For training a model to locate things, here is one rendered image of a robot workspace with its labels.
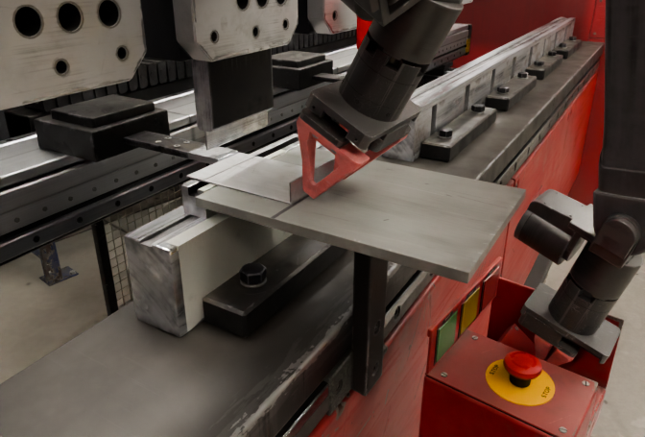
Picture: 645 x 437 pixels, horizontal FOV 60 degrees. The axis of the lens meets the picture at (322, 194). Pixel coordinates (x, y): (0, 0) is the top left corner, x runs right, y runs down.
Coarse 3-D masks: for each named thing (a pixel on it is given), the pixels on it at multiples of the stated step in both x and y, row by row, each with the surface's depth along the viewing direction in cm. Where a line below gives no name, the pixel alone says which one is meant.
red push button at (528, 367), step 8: (512, 352) 61; (520, 352) 61; (504, 360) 60; (512, 360) 60; (520, 360) 60; (528, 360) 60; (536, 360) 60; (512, 368) 59; (520, 368) 59; (528, 368) 59; (536, 368) 59; (512, 376) 60; (520, 376) 59; (528, 376) 58; (536, 376) 59; (520, 384) 60; (528, 384) 60
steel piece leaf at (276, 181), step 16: (256, 160) 61; (272, 160) 61; (224, 176) 57; (240, 176) 57; (256, 176) 57; (272, 176) 57; (288, 176) 57; (320, 176) 54; (256, 192) 53; (272, 192) 53; (288, 192) 53; (304, 192) 52
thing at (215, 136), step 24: (192, 72) 53; (216, 72) 53; (240, 72) 56; (264, 72) 59; (216, 96) 53; (240, 96) 56; (264, 96) 60; (216, 120) 54; (240, 120) 58; (264, 120) 62; (216, 144) 56
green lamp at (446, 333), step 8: (456, 312) 64; (448, 320) 63; (456, 320) 65; (440, 328) 61; (448, 328) 63; (440, 336) 62; (448, 336) 64; (440, 344) 62; (448, 344) 65; (440, 352) 63
